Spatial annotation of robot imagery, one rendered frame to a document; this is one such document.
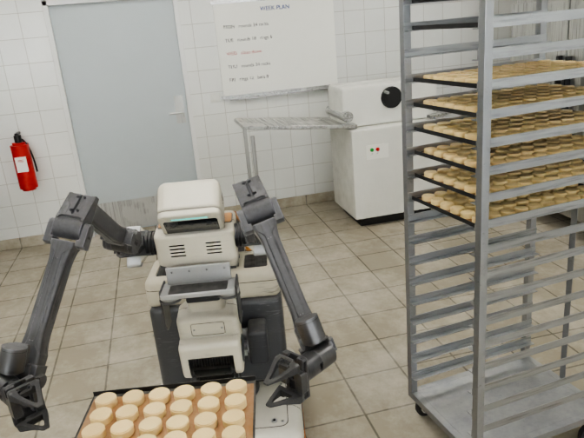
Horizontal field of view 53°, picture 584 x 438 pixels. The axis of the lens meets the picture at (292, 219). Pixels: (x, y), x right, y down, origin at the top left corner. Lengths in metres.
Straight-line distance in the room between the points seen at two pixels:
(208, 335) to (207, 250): 0.33
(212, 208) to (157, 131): 3.67
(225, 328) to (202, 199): 0.51
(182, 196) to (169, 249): 0.20
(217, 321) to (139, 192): 3.62
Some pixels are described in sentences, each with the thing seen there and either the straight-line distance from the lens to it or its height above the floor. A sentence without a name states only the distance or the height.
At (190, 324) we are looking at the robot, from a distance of 2.14.
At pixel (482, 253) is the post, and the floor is 0.97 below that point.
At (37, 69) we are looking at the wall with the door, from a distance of 5.52.
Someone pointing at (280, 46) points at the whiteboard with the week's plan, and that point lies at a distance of 5.56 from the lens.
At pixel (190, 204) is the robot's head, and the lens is 1.91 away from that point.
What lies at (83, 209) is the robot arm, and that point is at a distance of 1.61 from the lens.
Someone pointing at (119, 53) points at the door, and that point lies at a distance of 5.48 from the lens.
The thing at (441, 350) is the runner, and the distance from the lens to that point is 2.69.
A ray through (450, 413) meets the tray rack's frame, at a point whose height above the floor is 0.15.
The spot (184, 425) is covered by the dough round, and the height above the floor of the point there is 0.92.
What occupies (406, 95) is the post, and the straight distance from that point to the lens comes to 2.23.
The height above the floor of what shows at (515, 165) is 1.23.
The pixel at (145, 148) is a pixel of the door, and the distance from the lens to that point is 5.56.
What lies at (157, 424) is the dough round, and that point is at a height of 0.92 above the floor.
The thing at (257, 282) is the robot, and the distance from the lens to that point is 2.34.
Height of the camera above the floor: 1.73
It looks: 18 degrees down
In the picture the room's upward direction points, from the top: 5 degrees counter-clockwise
